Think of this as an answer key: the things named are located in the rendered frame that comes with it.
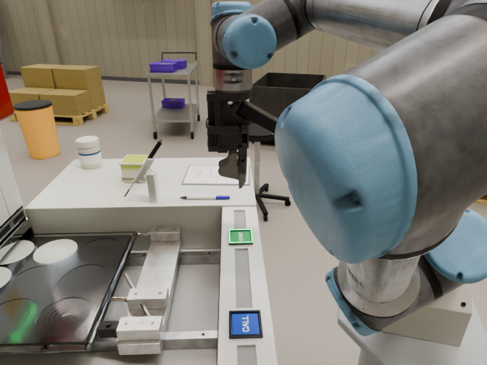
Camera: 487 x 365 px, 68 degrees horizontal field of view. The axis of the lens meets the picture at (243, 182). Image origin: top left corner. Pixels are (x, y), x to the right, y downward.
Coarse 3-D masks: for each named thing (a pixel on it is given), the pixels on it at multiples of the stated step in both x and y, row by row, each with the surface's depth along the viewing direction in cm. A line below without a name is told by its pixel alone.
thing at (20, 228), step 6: (24, 222) 95; (30, 222) 98; (18, 228) 92; (24, 228) 94; (30, 228) 98; (12, 234) 90; (18, 234) 92; (6, 240) 87; (12, 240) 89; (0, 246) 85; (6, 246) 87; (0, 252) 85; (6, 252) 87; (0, 258) 85
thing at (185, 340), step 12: (168, 336) 73; (180, 336) 73; (192, 336) 73; (204, 336) 73; (216, 336) 73; (96, 348) 73; (108, 348) 73; (168, 348) 73; (180, 348) 74; (192, 348) 74
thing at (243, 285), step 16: (224, 208) 98; (240, 208) 98; (256, 208) 98; (224, 224) 90; (240, 224) 91; (256, 224) 90; (224, 240) 84; (256, 240) 84; (224, 256) 79; (240, 256) 79; (256, 256) 79; (224, 272) 74; (240, 272) 75; (256, 272) 74; (224, 288) 70; (240, 288) 70; (256, 288) 70; (224, 304) 66; (240, 304) 67; (256, 304) 66; (224, 320) 63; (224, 336) 60; (272, 336) 60; (224, 352) 57; (240, 352) 57; (256, 352) 57; (272, 352) 57
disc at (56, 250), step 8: (56, 240) 94; (64, 240) 94; (72, 240) 94; (40, 248) 91; (48, 248) 91; (56, 248) 91; (64, 248) 91; (72, 248) 91; (40, 256) 88; (48, 256) 88; (56, 256) 88; (64, 256) 88
